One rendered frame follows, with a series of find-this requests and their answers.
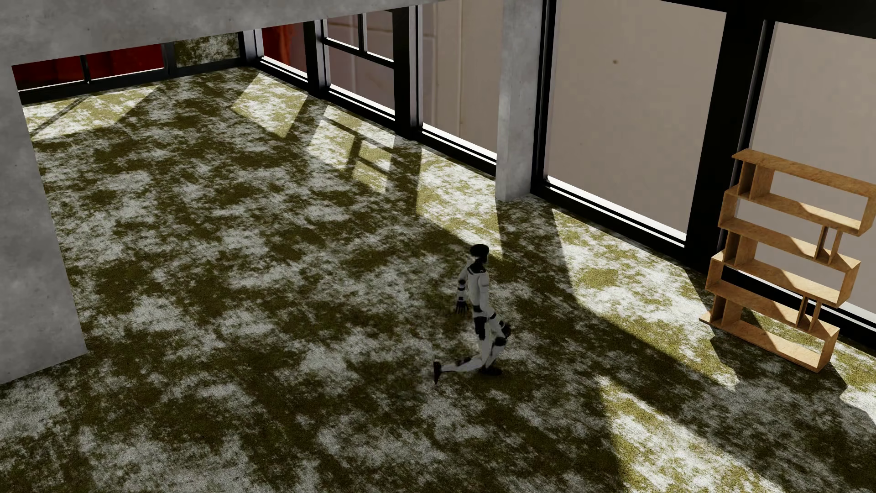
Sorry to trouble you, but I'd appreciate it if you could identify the white humanoid robot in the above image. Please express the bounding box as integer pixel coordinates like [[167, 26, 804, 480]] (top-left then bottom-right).
[[433, 244, 513, 385]]

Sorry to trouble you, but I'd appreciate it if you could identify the grey concrete pillar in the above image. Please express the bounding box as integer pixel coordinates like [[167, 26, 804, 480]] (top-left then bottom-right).
[[495, 0, 546, 203]]

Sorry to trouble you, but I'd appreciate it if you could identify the wooden zigzag shelf unit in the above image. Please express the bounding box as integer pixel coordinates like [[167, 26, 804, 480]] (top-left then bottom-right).
[[699, 148, 876, 373]]

